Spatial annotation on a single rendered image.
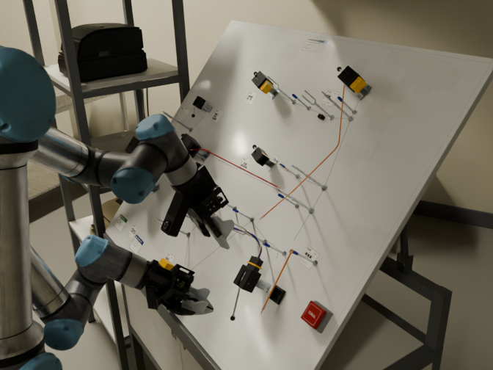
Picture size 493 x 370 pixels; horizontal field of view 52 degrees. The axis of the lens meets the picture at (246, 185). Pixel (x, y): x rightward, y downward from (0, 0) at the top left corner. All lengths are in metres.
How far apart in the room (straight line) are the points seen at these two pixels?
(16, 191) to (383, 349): 1.21
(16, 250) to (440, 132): 0.96
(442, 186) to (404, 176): 2.78
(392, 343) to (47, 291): 1.03
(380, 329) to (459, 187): 2.46
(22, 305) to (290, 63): 1.24
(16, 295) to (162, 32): 4.12
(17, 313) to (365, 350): 1.11
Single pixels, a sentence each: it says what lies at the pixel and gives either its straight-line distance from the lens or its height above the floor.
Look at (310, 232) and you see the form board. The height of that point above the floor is 1.21.
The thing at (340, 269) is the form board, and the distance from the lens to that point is 1.27.
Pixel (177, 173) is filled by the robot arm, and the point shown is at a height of 1.47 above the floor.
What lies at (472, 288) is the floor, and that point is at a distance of 3.42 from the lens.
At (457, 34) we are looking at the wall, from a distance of 3.76.
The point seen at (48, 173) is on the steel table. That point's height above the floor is 0.22.
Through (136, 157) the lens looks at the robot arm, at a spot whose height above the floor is 1.53.
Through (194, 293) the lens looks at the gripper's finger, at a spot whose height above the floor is 1.12.
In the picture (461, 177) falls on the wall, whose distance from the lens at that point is 4.01.
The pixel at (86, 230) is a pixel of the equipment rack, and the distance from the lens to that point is 2.65.
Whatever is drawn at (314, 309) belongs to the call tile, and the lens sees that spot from 1.25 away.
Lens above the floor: 1.89
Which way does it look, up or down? 24 degrees down
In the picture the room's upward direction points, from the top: 2 degrees counter-clockwise
